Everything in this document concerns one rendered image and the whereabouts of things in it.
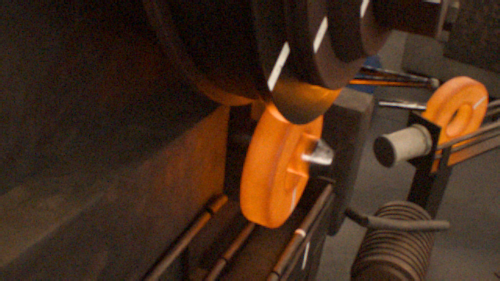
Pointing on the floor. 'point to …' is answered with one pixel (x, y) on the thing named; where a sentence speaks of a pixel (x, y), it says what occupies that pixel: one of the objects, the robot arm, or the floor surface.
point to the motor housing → (394, 248)
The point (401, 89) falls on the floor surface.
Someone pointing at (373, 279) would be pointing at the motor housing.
